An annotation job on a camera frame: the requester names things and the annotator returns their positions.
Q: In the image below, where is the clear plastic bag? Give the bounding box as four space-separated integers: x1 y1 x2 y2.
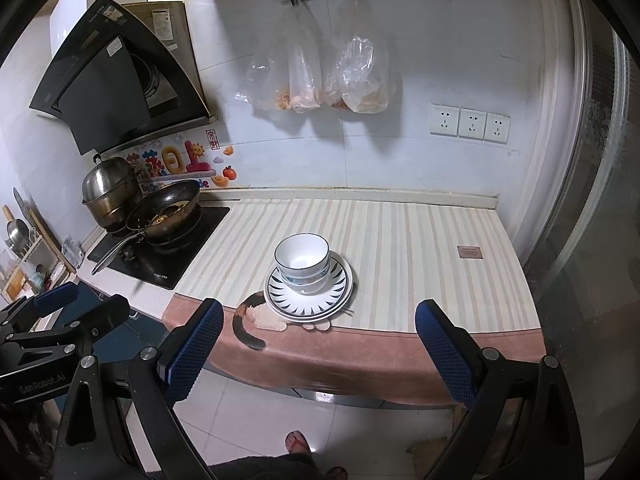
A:
235 7 296 112
324 0 391 114
287 2 323 114

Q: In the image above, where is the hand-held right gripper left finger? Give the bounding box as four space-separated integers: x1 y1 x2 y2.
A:
52 298 225 480

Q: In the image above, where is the colourful wall sticker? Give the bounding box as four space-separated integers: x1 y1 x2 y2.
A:
120 129 237 193

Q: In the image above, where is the striped table cloth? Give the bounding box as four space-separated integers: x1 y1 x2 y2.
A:
161 197 543 408

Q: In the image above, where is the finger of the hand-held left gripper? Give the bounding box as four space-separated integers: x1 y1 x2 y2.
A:
27 294 132 356
0 281 81 333

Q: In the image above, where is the glass sliding door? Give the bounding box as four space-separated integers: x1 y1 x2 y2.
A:
540 0 640 461

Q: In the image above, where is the white wall socket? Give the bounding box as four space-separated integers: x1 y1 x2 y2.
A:
458 108 487 141
484 112 511 145
430 103 461 137

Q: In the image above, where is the cardboard piece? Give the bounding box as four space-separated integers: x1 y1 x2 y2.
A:
407 404 468 467

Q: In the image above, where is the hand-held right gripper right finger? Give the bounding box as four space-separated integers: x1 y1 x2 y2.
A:
415 299 586 480

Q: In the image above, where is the black range hood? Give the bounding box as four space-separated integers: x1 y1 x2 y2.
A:
29 0 218 157

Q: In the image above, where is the steel steamer pot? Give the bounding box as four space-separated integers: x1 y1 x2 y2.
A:
81 154 143 228

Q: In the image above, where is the metal bowl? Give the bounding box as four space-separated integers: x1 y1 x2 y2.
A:
5 219 32 257

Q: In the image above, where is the clear plastic box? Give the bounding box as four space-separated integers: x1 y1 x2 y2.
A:
62 235 85 268

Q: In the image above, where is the striped white plate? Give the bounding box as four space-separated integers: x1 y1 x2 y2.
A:
265 255 353 317

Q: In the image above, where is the wooden cutting board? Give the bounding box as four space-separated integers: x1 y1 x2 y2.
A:
27 209 63 273

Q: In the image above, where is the black gas stove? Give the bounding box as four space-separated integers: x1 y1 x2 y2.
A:
87 205 232 291

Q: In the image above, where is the white bowl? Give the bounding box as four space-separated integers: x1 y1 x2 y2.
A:
277 260 330 287
274 232 331 281

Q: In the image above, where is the dark frying pan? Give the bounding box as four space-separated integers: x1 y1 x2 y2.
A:
91 179 202 276

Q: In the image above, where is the person's dark trouser leg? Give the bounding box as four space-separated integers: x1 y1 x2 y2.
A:
207 451 321 480

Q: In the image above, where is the wooden dish rack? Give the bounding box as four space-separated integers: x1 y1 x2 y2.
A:
0 240 66 306

